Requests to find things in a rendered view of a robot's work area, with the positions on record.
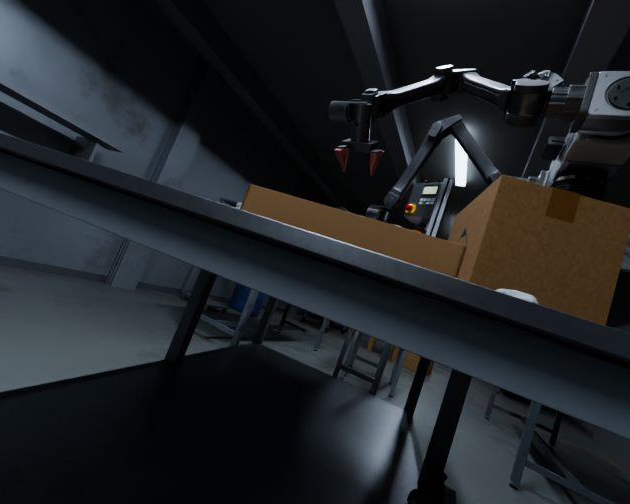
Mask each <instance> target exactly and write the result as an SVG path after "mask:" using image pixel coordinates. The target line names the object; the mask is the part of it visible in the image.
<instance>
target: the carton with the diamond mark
mask: <svg viewBox="0 0 630 504"><path fill-rule="evenodd" d="M629 233H630V209H629V208H626V207H622V206H618V205H615V204H611V203H607V202H603V201H600V200H596V199H592V198H589V197H585V196H581V194H578V193H574V192H571V191H567V190H563V189H559V188H556V187H548V186H544V185H540V184H537V183H533V182H529V181H526V180H522V179H518V178H514V177H511V176H507V175H501V176H500V177H499V178H498V179H497V180H496V181H494V182H493V183H492V184H491V185H490V186H489V187H488V188H487V189H485V190H484V191H483V192H482V193H481V194H480V195H479V196H478V197H476V198H475V199H474V200H473V201H472V202H471V203H470V204H469V205H467V206H466V207H465V208H464V209H463V210H462V211H461V212H460V213H458V214H457V215H456V216H455V219H454V222H453V225H452V229H451V232H450V235H449V238H448V241H451V242H454V243H458V244H461V245H465V246H467V249H466V252H465V255H464V258H463V261H462V265H461V268H460V271H459V274H458V277H457V279H460V280H464V281H467V282H470V283H473V284H476V285H479V286H482V287H486V288H489V289H492V290H497V289H510V290H517V291H521V292H524V293H527V294H530V295H533V296H534V297H535V298H536V299H537V301H538V302H539V305H542V306H545V307H548V308H551V309H555V310H558V311H561V312H564V313H567V314H570V315H573V316H577V317H580V318H583V319H586V320H589V321H592V322H595V323H598V324H602V325H605V326H606V323H607V319H608V315H609V311H610V307H611V303H612V299H613V295H614V291H615V288H616V284H617V280H618V276H619V272H620V268H621V264H622V260H623V256H624V252H625V249H626V245H627V241H628V237H629Z"/></svg>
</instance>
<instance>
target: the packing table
mask: <svg viewBox="0 0 630 504"><path fill-rule="evenodd" d="M497 390H498V387H496V386H493V388H492V392H491V395H490V399H489V402H488V406H487V409H486V413H485V415H486V417H485V418H486V419H489V418H487V417H490V414H491V411H492V407H493V408H496V409H498V410H500V411H502V412H505V413H507V414H509V415H511V416H514V417H516V418H518V419H520V420H521V421H522V423H523V424H524V429H523V432H522V436H521V440H520V443H519V447H518V450H517V454H516V458H515V461H514V465H513V469H512V472H511V476H510V480H511V481H512V482H513V484H511V483H510V484H509V485H510V487H512V488H513V489H515V490H517V489H518V488H517V487H516V486H515V484H517V485H519V486H520V482H521V479H522V475H523V471H524V467H527V468H529V469H531V470H533V471H535V472H537V473H539V474H541V475H543V476H545V477H547V478H549V479H551V480H553V481H555V482H557V483H559V484H561V485H563V486H565V487H567V488H569V489H571V490H573V491H575V492H577V493H579V494H581V495H583V496H585V497H587V498H589V499H591V500H593V501H595V502H597V503H599V504H616V503H614V502H612V501H610V500H608V499H606V498H604V497H602V496H600V495H598V494H596V493H594V492H592V491H590V490H588V489H586V488H585V487H584V486H583V485H582V484H581V482H580V481H579V480H578V479H577V478H576V477H575V476H574V474H573V473H572V472H571V471H570V470H569V469H568V468H567V467H566V465H565V464H564V463H563V462H562V461H561V460H560V459H559V457H558V456H557V455H556V454H555V453H554V452H553V451H552V449H553V448H552V446H553V447H555V443H556V440H557V436H558V432H559V428H560V424H561V421H562V417H563V413H561V412H559V411H557V412H556V416H555V420H554V424H553V427H552V429H550V428H548V427H545V426H543V425H541V424H538V423H537V420H538V416H539V412H540V409H541V404H538V403H536V402H533V401H531V403H530V407H529V411H528V414H527V418H525V417H523V416H520V415H518V414H516V413H513V412H511V411H509V410H507V409H504V408H502V407H500V406H498V405H495V404H494V400H495V397H496V394H497ZM535 427H538V428H541V429H543V430H545V431H547V432H550V433H551V435H550V439H549V443H548V444H549V445H551V446H548V445H547V444H546V443H545V441H544V440H543V439H542V438H541V437H540V436H539V435H538V433H537V432H536V431H535ZM533 436H534V438H535V439H536V440H537V441H538V442H539V444H540V445H541V446H542V447H543V449H544V450H545V451H546V452H547V454H548V455H549V456H550V457H551V459H552V460H553V461H554V462H555V464H556V465H557V466H558V467H559V468H560V470H561V471H562V472H563V473H564V475H565V476H566V477H567V478H568V479H566V478H564V477H562V476H560V475H558V474H555V473H553V472H551V471H549V470H547V469H545V468H543V467H541V466H539V465H537V464H535V463H533V462H531V461H529V460H527V456H528V453H529V449H530V445H531V442H532V438H533Z"/></svg>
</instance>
